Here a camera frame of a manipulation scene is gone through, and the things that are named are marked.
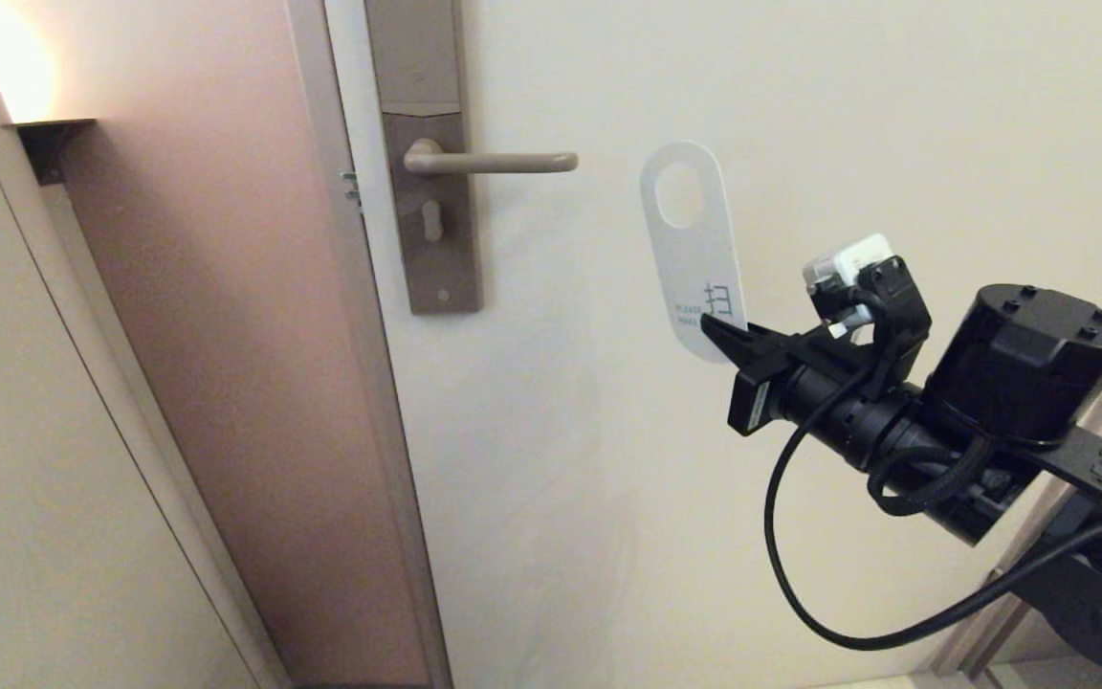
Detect white plastic door hanger sign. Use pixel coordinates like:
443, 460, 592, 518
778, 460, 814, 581
639, 141, 749, 366

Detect white room door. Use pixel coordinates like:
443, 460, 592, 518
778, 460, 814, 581
321, 0, 1102, 689

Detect brown metal door lock plate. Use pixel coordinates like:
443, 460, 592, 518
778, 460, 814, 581
364, 0, 484, 316

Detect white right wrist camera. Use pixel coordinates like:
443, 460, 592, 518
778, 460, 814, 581
803, 233, 896, 300

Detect short black looped arm cable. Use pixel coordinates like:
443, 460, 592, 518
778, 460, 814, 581
865, 433, 994, 519

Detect thin black right camera cable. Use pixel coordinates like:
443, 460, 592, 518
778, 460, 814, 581
763, 356, 1102, 653

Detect beige metal door handle lever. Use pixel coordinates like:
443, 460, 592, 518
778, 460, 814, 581
403, 138, 580, 176

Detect dark wall light bracket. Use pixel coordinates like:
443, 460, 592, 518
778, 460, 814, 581
2, 118, 96, 186

